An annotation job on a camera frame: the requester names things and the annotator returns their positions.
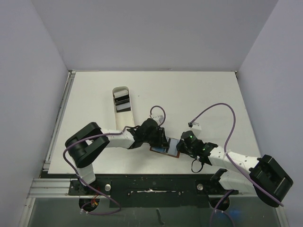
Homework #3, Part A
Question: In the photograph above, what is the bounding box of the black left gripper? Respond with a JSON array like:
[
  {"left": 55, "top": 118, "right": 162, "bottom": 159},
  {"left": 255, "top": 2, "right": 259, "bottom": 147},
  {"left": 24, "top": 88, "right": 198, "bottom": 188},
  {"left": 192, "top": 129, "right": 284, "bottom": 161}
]
[{"left": 143, "top": 127, "right": 169, "bottom": 148}]

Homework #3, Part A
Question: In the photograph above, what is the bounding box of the brown leather card holder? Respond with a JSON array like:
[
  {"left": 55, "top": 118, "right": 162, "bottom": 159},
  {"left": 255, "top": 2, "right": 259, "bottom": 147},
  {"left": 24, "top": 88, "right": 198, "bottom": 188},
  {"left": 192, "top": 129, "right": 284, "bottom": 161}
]
[{"left": 150, "top": 137, "right": 180, "bottom": 158}]

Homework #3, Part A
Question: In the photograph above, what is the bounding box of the grey silver card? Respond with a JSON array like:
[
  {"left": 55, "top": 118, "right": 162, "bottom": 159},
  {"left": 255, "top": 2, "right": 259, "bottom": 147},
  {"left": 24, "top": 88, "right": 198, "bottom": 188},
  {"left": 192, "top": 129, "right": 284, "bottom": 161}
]
[{"left": 167, "top": 138, "right": 179, "bottom": 157}]

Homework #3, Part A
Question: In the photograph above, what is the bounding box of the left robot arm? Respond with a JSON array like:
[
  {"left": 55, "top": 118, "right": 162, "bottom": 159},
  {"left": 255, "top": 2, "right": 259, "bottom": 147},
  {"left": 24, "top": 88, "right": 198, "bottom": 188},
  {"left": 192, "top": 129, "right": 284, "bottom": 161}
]
[{"left": 63, "top": 118, "right": 169, "bottom": 194}]

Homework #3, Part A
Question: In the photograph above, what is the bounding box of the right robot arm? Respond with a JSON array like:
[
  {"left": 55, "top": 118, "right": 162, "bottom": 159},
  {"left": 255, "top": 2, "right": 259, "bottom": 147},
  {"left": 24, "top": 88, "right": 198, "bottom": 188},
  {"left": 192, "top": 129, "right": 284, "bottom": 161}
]
[{"left": 176, "top": 131, "right": 294, "bottom": 208}]

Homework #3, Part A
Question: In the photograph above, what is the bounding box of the grey card in tray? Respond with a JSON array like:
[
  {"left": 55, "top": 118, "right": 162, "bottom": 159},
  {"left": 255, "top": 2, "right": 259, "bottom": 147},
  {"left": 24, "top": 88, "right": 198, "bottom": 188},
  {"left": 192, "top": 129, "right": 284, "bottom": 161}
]
[{"left": 116, "top": 102, "right": 131, "bottom": 113}]

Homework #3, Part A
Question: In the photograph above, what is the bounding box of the black card upper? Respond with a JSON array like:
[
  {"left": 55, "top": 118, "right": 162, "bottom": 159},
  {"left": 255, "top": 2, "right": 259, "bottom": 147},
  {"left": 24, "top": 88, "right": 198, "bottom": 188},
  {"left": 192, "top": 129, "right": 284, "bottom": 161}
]
[{"left": 114, "top": 95, "right": 130, "bottom": 105}]

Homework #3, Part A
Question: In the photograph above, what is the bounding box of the white card stack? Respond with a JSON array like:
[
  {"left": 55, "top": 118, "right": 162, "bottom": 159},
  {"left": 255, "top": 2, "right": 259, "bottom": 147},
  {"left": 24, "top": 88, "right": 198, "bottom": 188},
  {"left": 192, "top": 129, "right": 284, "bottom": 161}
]
[{"left": 113, "top": 89, "right": 129, "bottom": 98}]

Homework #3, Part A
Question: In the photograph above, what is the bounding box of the white oblong tray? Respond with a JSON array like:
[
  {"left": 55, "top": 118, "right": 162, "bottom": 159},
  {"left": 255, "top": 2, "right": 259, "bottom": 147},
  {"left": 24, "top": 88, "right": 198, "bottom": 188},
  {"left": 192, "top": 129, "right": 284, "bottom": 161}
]
[{"left": 112, "top": 86, "right": 135, "bottom": 130}]

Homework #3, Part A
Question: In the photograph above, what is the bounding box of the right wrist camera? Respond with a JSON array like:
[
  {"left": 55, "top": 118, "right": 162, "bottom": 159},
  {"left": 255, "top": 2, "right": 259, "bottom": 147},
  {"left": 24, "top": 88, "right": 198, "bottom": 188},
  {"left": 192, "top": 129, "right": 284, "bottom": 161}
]
[{"left": 188, "top": 122, "right": 202, "bottom": 136}]

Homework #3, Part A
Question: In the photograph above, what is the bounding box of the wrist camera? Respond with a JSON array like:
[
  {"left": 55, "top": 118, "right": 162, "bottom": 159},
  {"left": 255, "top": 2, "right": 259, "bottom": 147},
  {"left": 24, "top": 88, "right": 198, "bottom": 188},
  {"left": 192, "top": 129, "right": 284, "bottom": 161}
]
[
  {"left": 150, "top": 114, "right": 164, "bottom": 125},
  {"left": 188, "top": 122, "right": 202, "bottom": 136}
]

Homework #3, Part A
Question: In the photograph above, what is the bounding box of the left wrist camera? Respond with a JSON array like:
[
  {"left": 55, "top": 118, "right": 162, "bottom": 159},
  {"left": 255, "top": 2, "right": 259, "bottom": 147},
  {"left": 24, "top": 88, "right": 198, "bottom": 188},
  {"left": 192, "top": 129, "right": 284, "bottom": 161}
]
[{"left": 150, "top": 114, "right": 164, "bottom": 125}]

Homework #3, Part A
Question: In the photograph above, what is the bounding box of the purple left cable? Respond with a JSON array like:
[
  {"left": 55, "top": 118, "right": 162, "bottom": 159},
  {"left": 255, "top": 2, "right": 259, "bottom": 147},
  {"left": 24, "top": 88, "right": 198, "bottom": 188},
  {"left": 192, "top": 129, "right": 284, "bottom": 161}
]
[{"left": 62, "top": 105, "right": 166, "bottom": 216}]

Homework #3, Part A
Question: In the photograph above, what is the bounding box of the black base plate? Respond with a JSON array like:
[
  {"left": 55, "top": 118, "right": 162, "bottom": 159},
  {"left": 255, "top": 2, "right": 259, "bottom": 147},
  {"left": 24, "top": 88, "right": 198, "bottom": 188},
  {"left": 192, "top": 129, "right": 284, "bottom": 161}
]
[{"left": 68, "top": 174, "right": 227, "bottom": 208}]

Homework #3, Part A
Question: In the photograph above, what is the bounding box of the aluminium rail frame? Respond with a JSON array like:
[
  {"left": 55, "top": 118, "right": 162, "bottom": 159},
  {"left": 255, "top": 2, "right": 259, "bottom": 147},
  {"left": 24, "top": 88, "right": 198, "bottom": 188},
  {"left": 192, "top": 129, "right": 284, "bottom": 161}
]
[{"left": 19, "top": 70, "right": 76, "bottom": 227}]

